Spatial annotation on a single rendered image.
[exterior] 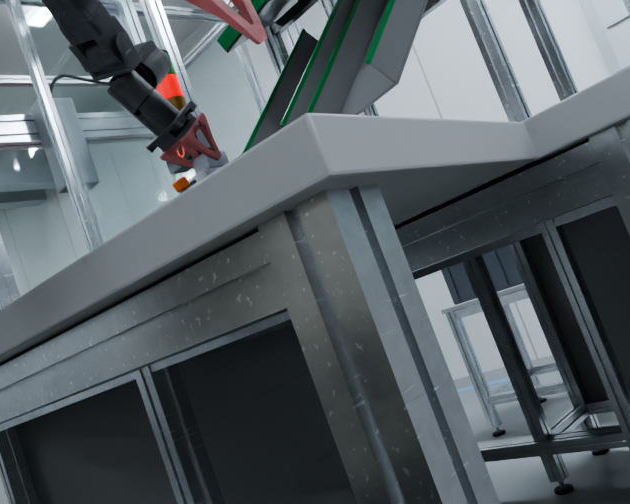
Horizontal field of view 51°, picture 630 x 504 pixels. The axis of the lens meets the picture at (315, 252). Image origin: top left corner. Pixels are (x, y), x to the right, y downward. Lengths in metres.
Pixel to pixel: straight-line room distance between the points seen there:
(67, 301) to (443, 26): 4.60
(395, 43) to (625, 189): 0.37
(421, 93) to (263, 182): 4.66
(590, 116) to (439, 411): 0.25
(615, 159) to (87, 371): 0.38
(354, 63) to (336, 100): 0.07
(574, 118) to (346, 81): 0.45
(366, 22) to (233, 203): 0.68
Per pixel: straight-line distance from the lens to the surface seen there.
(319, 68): 0.90
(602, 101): 0.48
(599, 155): 0.50
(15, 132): 2.28
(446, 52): 4.88
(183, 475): 0.98
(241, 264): 0.33
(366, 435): 0.31
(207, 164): 1.14
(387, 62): 0.75
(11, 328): 0.49
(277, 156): 0.29
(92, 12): 1.09
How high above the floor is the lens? 0.78
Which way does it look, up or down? 6 degrees up
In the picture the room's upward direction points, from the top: 20 degrees counter-clockwise
